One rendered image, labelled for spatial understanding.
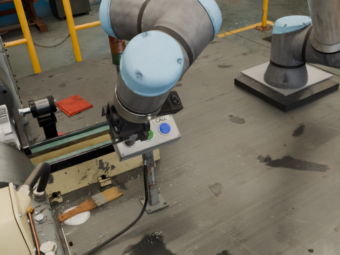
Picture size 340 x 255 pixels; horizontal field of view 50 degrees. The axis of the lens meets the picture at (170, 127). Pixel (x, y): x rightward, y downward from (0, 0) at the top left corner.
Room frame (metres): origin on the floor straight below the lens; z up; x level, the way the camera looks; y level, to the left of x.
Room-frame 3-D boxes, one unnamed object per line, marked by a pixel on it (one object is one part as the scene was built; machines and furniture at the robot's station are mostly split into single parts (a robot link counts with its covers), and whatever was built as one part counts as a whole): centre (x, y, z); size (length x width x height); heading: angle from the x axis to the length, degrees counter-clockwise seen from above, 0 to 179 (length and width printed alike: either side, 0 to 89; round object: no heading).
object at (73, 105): (1.44, 0.42, 0.80); 0.15 x 0.12 x 0.01; 37
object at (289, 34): (1.45, -0.54, 1.02); 0.17 x 0.15 x 0.18; 49
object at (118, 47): (1.35, 0.17, 1.10); 0.06 x 0.06 x 0.04
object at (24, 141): (0.93, 0.45, 1.01); 0.26 x 0.04 x 0.03; 24
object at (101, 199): (0.81, 0.26, 0.80); 0.21 x 0.05 x 0.01; 121
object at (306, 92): (1.46, -0.53, 0.81); 0.32 x 0.32 x 0.03; 28
